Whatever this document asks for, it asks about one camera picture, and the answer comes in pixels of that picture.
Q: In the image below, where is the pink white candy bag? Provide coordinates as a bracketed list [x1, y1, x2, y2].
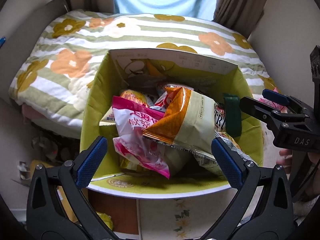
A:
[112, 96, 170, 178]

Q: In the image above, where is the floral striped quilt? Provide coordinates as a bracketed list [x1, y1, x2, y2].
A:
[8, 10, 275, 139]

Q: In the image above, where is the brown right curtain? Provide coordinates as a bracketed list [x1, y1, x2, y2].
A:
[213, 0, 267, 38]

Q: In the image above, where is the dark green snack packet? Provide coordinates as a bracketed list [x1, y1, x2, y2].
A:
[223, 93, 242, 138]

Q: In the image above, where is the person's hand holding gripper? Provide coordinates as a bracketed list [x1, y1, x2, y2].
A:
[278, 148, 320, 198]

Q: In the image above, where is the green cardboard snack box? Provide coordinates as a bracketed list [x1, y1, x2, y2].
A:
[80, 48, 265, 199]

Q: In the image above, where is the red white round-logo snack bag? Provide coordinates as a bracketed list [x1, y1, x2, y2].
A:
[150, 82, 194, 113]

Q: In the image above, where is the grey bed headboard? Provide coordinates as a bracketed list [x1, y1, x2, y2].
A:
[1, 0, 67, 103]

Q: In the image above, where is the yellow box on floor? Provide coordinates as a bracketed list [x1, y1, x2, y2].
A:
[29, 159, 78, 222]

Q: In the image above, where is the orange cream snack bag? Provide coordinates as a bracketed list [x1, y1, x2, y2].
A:
[143, 87, 216, 154]

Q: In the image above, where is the grey-green patterned snack bag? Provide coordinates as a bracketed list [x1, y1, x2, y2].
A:
[193, 132, 255, 176]

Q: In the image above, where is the small pink snack packet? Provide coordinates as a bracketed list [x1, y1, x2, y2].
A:
[259, 88, 289, 113]

